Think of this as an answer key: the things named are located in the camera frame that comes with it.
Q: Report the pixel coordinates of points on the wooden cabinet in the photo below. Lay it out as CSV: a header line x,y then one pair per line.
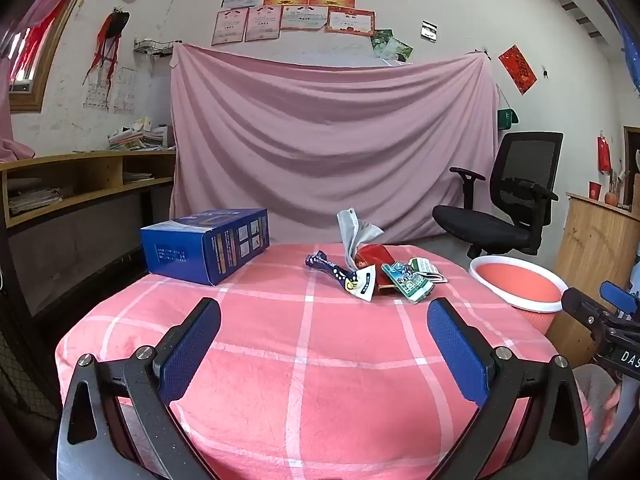
x,y
595,245

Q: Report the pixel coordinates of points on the red packet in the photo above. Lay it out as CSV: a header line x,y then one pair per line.
x,y
372,254

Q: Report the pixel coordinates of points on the red hanging tassel decoration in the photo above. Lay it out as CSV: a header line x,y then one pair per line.
x,y
107,35

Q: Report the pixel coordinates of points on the green hanging bag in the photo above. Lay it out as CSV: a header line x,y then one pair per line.
x,y
507,119

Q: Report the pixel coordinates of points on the pink hanging sheet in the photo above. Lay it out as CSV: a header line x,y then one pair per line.
x,y
320,135

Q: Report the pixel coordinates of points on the green printed packet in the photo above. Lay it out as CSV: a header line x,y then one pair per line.
x,y
407,282

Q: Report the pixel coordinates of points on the pink basket with white rim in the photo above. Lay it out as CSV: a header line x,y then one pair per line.
x,y
515,285

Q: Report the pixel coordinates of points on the paper wall calendar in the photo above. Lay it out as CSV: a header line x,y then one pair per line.
x,y
122,92

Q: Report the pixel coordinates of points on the black office chair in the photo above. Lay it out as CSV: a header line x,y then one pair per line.
x,y
520,180

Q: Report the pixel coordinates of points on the person's grey trouser leg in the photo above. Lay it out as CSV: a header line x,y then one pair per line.
x,y
592,390

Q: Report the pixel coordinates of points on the pink checked tablecloth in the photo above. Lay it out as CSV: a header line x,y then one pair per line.
x,y
320,360

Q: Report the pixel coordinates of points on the stack of books and papers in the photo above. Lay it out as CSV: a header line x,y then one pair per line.
x,y
137,137

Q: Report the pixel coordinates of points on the red hanging ornament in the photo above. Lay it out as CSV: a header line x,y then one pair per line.
x,y
604,154

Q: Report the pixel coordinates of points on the small white green packet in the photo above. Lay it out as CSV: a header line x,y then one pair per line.
x,y
427,269

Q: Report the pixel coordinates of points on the dark blue snack wrapper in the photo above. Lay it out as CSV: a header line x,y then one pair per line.
x,y
332,269

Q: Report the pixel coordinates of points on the wooden wall shelf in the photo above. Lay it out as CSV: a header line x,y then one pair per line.
x,y
95,172

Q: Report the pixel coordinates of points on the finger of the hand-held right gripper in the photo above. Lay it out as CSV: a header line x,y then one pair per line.
x,y
585,307
622,299

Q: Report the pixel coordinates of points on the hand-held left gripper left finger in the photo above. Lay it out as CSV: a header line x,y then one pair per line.
x,y
192,345

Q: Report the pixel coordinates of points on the pile of papers in shelf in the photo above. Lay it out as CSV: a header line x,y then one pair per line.
x,y
35,201

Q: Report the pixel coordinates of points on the blue cardboard box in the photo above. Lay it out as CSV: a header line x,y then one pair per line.
x,y
200,255

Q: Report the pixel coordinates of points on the person's right hand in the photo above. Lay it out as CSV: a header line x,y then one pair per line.
x,y
611,407

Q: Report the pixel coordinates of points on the wooden window frame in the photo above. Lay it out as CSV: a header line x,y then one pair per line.
x,y
47,70

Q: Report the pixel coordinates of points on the small black white picture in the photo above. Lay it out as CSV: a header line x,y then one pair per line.
x,y
429,30

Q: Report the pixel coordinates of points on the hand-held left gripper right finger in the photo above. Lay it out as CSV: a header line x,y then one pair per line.
x,y
457,347

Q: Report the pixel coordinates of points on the green wall photo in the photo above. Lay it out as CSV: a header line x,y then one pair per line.
x,y
380,39
400,51

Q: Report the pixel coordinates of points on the group of wall certificates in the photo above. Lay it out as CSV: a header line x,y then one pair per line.
x,y
300,5

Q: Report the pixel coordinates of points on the red wall poster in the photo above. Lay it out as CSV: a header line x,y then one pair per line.
x,y
518,70

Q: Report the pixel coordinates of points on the red cup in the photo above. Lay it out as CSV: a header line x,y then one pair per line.
x,y
595,191

